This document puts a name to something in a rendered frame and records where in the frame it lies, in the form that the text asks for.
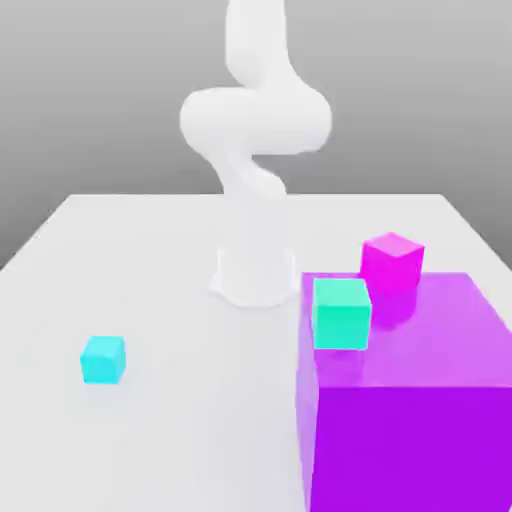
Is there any small teal cube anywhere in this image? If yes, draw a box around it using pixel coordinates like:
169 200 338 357
311 277 373 352

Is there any small magenta cube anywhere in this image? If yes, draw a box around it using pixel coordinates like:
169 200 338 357
359 231 426 321

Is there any small cyan cube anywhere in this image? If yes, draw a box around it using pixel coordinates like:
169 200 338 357
79 335 128 386

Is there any large purple box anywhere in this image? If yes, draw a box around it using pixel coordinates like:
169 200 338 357
295 271 512 512

